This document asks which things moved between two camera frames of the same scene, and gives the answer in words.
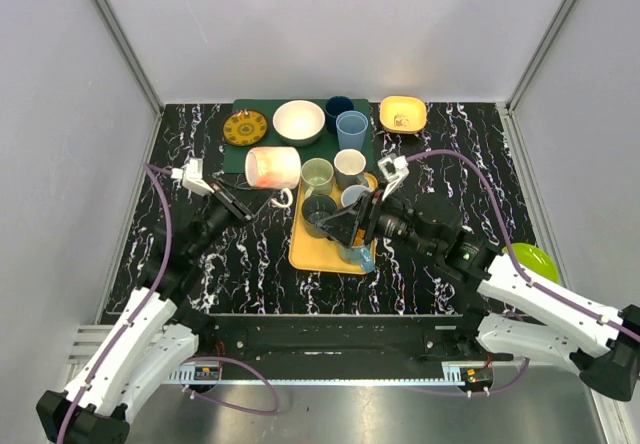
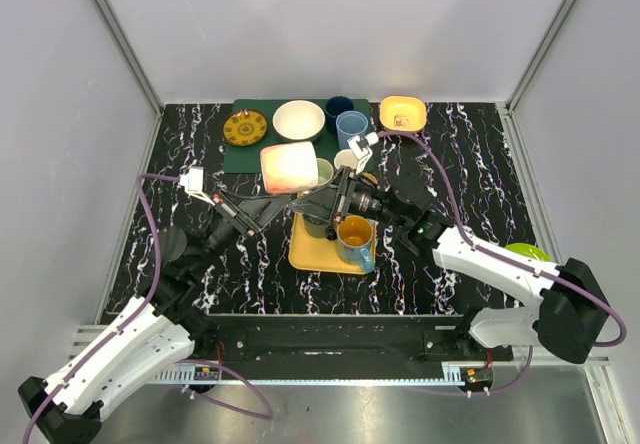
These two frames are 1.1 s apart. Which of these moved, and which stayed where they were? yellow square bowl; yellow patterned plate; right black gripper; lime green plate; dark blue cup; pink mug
Moved: right black gripper; pink mug
Stayed: yellow patterned plate; yellow square bowl; lime green plate; dark blue cup
